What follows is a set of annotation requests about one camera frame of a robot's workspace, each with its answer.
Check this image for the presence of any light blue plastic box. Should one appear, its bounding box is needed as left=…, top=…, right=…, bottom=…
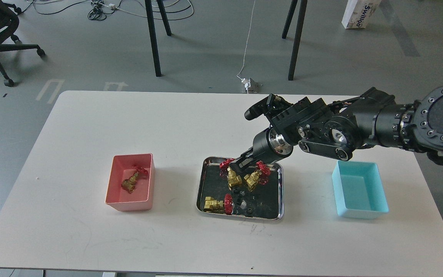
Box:
left=332, top=160, right=389, bottom=219

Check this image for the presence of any shiny metal tray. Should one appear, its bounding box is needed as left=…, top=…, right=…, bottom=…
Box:
left=197, top=157, right=283, bottom=220

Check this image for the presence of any floor power socket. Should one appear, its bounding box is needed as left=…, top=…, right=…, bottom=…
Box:
left=241, top=78, right=260, bottom=93

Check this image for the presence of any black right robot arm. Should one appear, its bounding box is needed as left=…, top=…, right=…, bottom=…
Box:
left=229, top=86, right=443, bottom=174

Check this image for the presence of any brass valve red handle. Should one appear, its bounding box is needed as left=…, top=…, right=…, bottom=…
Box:
left=202, top=194, right=233, bottom=215
left=244, top=161, right=271, bottom=192
left=219, top=158, right=242, bottom=190
left=121, top=166, right=149, bottom=194

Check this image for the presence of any white cable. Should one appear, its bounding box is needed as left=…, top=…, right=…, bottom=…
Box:
left=236, top=0, right=255, bottom=93

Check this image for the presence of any black table leg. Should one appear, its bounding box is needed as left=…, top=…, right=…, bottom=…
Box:
left=281, top=0, right=298, bottom=39
left=288, top=0, right=308, bottom=81
left=144, top=0, right=162, bottom=77
left=156, top=0, right=172, bottom=37

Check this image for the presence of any white cardboard box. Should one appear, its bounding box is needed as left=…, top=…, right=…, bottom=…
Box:
left=341, top=0, right=381, bottom=29

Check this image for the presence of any pink plastic box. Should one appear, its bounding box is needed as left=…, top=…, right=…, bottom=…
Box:
left=105, top=153, right=155, bottom=212

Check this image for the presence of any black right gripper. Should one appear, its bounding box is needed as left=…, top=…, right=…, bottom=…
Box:
left=228, top=128, right=293, bottom=174

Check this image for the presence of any black cable bundle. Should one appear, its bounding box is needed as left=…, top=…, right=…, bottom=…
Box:
left=25, top=0, right=194, bottom=22

